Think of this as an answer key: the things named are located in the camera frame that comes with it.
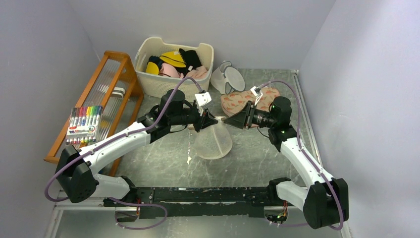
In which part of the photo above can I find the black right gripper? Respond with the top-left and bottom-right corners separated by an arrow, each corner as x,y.
224,101 -> 276,129

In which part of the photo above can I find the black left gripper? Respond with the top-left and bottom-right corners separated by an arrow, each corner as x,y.
170,106 -> 218,133

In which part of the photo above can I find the white mesh laundry bag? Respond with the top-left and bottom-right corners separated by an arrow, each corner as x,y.
187,116 -> 233,160

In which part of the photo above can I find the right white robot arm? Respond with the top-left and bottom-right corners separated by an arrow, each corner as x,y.
224,96 -> 349,230

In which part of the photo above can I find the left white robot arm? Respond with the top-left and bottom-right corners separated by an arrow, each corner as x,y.
56,89 -> 218,206

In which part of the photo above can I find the pink floral laundry bag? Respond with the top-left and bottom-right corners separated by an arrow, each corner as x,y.
220,87 -> 280,117

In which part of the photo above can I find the white blue-trimmed mesh bag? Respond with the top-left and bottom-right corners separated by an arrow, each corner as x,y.
210,60 -> 246,95

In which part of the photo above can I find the cream plastic laundry basket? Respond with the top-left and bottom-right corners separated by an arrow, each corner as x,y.
134,37 -> 214,97

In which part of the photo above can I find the black garment in basket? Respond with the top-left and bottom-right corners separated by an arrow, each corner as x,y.
179,49 -> 202,71

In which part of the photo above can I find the pink garment in basket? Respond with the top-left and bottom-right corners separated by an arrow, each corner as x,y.
158,63 -> 208,79

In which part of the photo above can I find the yellow garment in basket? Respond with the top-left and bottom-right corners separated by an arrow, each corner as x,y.
145,51 -> 186,75

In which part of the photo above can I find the wooden rack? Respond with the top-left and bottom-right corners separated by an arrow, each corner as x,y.
44,51 -> 144,164

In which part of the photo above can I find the coloured marker pen pack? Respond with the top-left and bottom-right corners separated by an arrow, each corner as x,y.
65,106 -> 103,145

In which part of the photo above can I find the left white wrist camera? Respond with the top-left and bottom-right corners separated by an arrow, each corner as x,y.
195,92 -> 212,109

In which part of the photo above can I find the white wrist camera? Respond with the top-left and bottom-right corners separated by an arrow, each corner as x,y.
195,92 -> 212,109
250,86 -> 263,107

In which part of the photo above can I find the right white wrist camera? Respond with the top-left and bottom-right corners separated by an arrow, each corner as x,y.
250,86 -> 263,107

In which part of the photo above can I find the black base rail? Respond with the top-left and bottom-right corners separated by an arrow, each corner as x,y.
103,186 -> 284,219

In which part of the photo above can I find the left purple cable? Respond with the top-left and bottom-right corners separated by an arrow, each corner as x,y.
44,77 -> 204,203

